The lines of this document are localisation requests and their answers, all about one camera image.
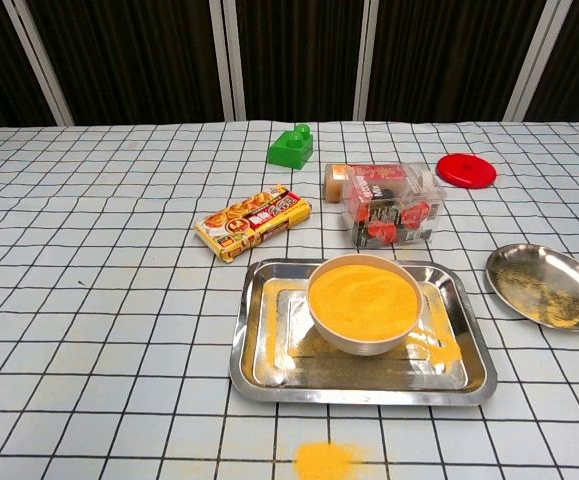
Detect yellow-orange powder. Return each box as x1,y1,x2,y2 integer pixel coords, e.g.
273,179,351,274
309,263,419,342

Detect white bowl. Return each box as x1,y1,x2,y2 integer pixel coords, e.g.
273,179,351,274
306,253,424,357

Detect orange powder pile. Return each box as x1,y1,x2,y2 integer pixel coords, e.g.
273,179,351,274
293,440,370,480

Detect yellow snack packet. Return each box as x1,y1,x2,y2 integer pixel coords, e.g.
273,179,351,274
194,183,314,265

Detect brown drink bottle red label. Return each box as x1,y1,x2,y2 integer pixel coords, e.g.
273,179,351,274
324,162,434,204

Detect green toy building brick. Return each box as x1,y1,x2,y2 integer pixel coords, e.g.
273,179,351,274
267,122,316,171

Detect clear box with red sachets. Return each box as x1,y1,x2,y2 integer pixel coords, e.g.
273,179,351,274
341,162,448,250

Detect rectangular steel tray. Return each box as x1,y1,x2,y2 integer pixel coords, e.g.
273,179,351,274
228,257,499,407

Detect red round plastic lid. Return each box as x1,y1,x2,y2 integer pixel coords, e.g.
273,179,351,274
435,153,498,190

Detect white black checked tablecloth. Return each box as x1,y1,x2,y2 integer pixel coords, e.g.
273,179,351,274
0,119,579,480

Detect round steel plate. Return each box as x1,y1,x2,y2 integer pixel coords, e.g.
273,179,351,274
485,243,579,332

